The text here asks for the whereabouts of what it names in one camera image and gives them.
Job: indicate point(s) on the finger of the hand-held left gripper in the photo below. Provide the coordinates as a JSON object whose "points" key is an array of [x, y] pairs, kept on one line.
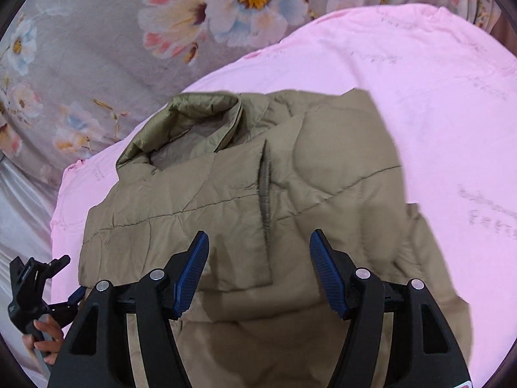
{"points": [[76, 296], [56, 266]]}

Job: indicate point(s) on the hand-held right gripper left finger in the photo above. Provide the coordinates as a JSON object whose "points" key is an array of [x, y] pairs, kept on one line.
{"points": [[189, 279]]}

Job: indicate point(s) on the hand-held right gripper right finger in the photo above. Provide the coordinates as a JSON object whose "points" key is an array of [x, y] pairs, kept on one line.
{"points": [[330, 279]]}

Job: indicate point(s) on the khaki quilted puffer jacket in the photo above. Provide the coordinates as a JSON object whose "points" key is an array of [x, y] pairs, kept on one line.
{"points": [[242, 169]]}

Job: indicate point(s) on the person's left hand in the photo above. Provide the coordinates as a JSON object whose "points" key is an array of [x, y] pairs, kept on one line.
{"points": [[48, 337]]}

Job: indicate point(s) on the silvery satin cloth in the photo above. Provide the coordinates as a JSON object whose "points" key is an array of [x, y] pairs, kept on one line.
{"points": [[20, 218]]}

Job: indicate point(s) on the pink bed sheet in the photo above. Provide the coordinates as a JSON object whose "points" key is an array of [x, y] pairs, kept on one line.
{"points": [[424, 109]]}

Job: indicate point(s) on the grey floral blanket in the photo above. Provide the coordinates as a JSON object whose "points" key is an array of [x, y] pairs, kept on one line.
{"points": [[101, 48]]}

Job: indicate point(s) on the pale pleated cloth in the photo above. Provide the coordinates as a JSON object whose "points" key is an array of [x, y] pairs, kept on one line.
{"points": [[480, 4]]}

